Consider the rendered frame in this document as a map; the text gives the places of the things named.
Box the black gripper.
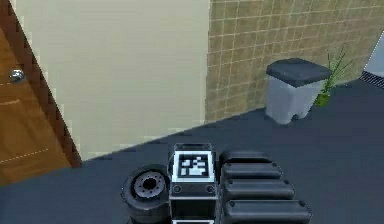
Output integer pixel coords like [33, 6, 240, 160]
[120, 163, 172, 224]

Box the grey bin with dark lid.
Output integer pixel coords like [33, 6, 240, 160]
[265, 57, 333, 126]

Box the green house plant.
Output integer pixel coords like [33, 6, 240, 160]
[313, 43, 355, 108]

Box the grey fridge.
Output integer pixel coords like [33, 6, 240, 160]
[359, 30, 384, 90]

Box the brown wooden room door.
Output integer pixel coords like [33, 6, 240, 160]
[0, 0, 83, 187]

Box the silver round door knob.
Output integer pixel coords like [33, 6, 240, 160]
[9, 68, 26, 84]

